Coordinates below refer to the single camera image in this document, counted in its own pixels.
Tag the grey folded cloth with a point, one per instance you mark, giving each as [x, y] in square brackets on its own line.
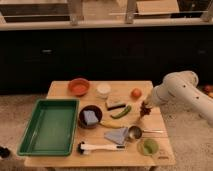
[117, 136]

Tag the metal measuring cup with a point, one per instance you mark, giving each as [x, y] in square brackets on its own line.
[135, 132]

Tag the yellow banana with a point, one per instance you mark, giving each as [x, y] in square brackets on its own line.
[110, 124]

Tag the green chili pepper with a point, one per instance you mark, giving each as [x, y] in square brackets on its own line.
[126, 110]

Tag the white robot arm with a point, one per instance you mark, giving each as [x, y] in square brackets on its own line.
[181, 85]

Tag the green plastic cup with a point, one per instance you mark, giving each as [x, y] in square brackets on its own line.
[147, 147]

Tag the white dish brush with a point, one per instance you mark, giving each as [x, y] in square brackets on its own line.
[84, 148]

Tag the dark brown bowl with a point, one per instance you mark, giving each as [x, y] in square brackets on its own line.
[98, 114]

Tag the blue sponge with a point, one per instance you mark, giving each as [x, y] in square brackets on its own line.
[90, 117]

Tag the wooden table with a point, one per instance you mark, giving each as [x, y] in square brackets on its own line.
[131, 156]

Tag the orange tomato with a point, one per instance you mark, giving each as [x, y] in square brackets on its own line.
[136, 93]

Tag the black object on floor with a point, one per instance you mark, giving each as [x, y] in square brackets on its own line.
[4, 152]

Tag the dark cabinet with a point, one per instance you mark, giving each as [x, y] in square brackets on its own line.
[31, 59]

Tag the red bowl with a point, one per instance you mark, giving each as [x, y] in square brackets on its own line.
[78, 86]

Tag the dark red grape bunch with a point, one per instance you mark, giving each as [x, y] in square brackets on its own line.
[144, 110]

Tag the white cup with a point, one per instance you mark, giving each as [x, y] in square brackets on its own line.
[103, 90]

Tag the green plastic tray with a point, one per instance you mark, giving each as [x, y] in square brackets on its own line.
[50, 130]

